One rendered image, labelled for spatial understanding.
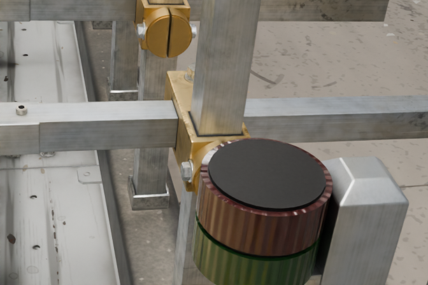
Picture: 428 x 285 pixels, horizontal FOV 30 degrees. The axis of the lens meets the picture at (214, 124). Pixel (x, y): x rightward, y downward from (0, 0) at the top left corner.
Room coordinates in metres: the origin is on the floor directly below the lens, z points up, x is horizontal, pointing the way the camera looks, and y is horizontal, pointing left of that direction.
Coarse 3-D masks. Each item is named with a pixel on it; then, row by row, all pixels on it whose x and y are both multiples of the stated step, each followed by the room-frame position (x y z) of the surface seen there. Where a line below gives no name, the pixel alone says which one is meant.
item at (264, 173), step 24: (240, 144) 0.32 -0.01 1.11; (264, 144) 0.32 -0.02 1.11; (216, 168) 0.29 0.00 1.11; (240, 168) 0.30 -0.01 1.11; (264, 168) 0.30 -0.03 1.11; (288, 168) 0.30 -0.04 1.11; (312, 168) 0.30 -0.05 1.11; (240, 192) 0.28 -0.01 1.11; (264, 192) 0.28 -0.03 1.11; (288, 192) 0.28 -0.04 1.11; (312, 192) 0.28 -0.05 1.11; (216, 240) 0.28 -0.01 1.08
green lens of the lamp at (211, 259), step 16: (192, 240) 0.29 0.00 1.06; (208, 240) 0.28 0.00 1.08; (192, 256) 0.29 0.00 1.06; (208, 256) 0.28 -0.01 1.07; (224, 256) 0.27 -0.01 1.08; (240, 256) 0.27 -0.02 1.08; (288, 256) 0.27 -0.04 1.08; (304, 256) 0.27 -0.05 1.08; (208, 272) 0.27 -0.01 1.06; (224, 272) 0.27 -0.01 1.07; (240, 272) 0.27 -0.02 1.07; (256, 272) 0.27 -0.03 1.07; (272, 272) 0.27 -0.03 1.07; (288, 272) 0.27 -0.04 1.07; (304, 272) 0.28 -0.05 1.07
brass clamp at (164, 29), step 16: (144, 0) 0.77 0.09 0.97; (144, 16) 0.76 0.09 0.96; (160, 16) 0.75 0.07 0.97; (176, 16) 0.75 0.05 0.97; (144, 32) 0.74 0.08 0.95; (160, 32) 0.74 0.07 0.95; (176, 32) 0.75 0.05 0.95; (192, 32) 0.76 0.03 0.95; (144, 48) 0.76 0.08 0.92; (160, 48) 0.74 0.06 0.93; (176, 48) 0.75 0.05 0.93
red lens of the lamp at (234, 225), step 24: (288, 144) 0.32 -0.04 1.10; (216, 192) 0.28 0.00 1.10; (216, 216) 0.27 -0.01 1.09; (240, 216) 0.27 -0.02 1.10; (264, 216) 0.27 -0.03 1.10; (288, 216) 0.27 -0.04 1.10; (312, 216) 0.27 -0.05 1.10; (240, 240) 0.27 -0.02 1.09; (264, 240) 0.27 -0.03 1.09; (288, 240) 0.27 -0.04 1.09; (312, 240) 0.28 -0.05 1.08
